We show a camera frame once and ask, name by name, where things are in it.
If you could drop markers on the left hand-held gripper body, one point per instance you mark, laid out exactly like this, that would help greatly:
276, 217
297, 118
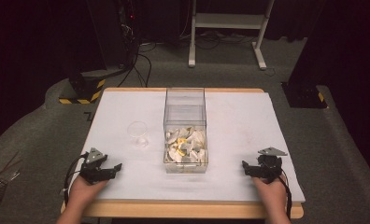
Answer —
92, 166

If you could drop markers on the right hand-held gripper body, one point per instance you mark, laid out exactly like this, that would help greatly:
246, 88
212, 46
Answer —
268, 165

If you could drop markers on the person's left hand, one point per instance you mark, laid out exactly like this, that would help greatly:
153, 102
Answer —
86, 193

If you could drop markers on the person's right hand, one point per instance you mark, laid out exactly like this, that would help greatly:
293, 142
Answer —
268, 193

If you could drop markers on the white table cover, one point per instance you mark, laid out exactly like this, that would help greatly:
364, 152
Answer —
236, 130

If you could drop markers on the clear plastic cup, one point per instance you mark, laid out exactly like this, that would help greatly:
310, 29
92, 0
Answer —
138, 133

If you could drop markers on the pile of white and yellow pieces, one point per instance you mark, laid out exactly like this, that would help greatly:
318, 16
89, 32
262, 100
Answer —
186, 146

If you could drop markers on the wooden table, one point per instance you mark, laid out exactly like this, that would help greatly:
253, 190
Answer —
186, 210

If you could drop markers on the black stand base yellow stripes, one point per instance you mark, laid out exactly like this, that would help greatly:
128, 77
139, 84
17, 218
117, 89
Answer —
85, 87

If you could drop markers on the clear plastic box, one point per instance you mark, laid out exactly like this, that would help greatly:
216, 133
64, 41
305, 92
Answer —
185, 109

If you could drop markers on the bundle of brown sticks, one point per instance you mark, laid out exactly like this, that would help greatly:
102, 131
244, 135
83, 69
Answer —
1, 172

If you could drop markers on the black equipment rack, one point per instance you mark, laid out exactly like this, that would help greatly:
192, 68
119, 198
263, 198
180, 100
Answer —
124, 31

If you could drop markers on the white metal stand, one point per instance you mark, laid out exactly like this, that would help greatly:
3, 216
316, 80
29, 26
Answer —
226, 21

